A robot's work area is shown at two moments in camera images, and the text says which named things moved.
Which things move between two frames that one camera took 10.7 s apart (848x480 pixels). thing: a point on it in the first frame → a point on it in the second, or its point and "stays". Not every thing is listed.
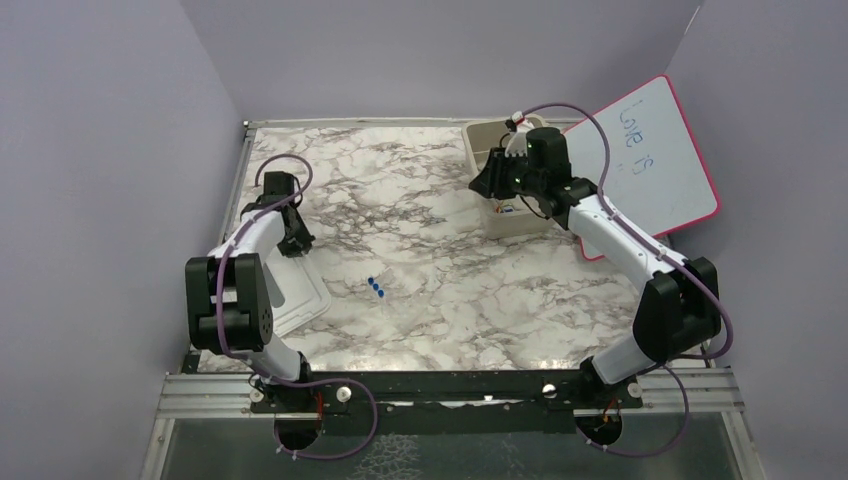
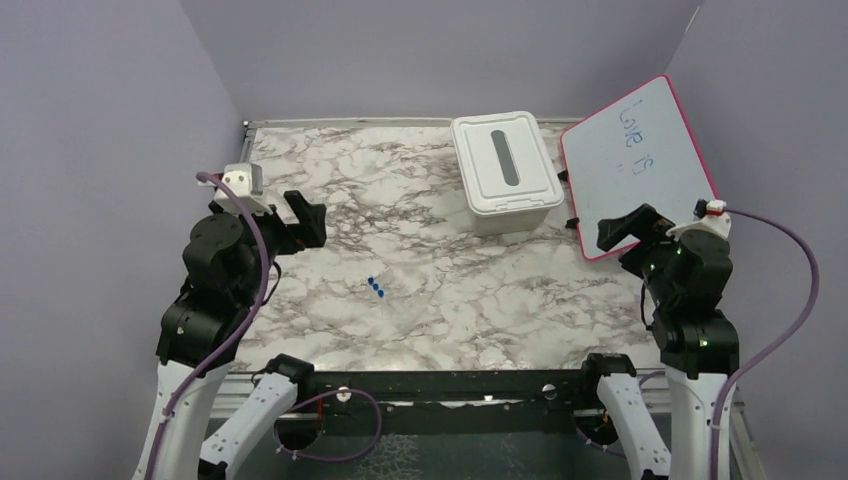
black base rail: x=450 y=402 stays
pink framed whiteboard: x=654 y=172 stays
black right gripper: x=489 y=180 → x=646 y=223
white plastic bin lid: x=295 y=291 → x=505 y=163
